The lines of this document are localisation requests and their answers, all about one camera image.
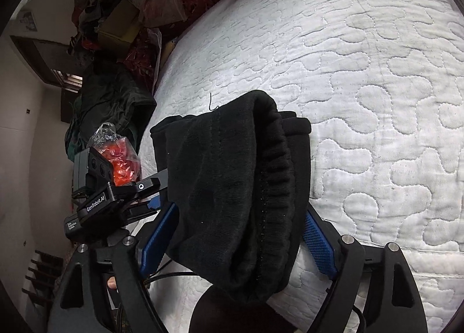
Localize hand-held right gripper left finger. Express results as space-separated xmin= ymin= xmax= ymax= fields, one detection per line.
xmin=47 ymin=203 xmax=180 ymax=333

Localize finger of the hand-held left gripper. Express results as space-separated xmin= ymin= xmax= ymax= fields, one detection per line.
xmin=109 ymin=169 xmax=171 ymax=204
xmin=125 ymin=196 xmax=162 ymax=220

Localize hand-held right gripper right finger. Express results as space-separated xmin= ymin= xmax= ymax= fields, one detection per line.
xmin=304 ymin=205 xmax=429 ymax=333

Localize black pants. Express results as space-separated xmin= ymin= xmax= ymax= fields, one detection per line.
xmin=150 ymin=90 xmax=312 ymax=305

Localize plastic bag with orange contents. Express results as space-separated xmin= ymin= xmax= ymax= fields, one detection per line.
xmin=88 ymin=122 xmax=142 ymax=187

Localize dark wooden rack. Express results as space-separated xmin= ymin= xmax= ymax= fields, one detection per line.
xmin=21 ymin=249 xmax=65 ymax=305

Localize dark green jacket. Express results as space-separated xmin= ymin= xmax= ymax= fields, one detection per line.
xmin=64 ymin=68 xmax=157 ymax=160

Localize dark brown cloth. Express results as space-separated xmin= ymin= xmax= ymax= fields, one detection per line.
xmin=188 ymin=285 xmax=291 ymax=333

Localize red patterned cloth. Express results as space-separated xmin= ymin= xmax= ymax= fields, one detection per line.
xmin=122 ymin=28 xmax=162 ymax=82

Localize cardboard box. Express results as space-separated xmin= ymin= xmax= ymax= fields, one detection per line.
xmin=97 ymin=0 xmax=141 ymax=48

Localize white quilted bedspread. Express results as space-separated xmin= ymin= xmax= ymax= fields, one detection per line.
xmin=139 ymin=0 xmax=464 ymax=333

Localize pile of dark clothes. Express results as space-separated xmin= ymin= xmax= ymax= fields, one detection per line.
xmin=70 ymin=0 xmax=126 ymax=51

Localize black cable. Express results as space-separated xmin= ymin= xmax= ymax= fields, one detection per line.
xmin=144 ymin=267 xmax=215 ymax=285

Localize window with wooden frame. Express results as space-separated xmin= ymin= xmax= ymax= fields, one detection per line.
xmin=10 ymin=35 xmax=85 ymax=94

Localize grey wall sticker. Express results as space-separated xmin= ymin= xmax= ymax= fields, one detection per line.
xmin=15 ymin=8 xmax=39 ymax=32

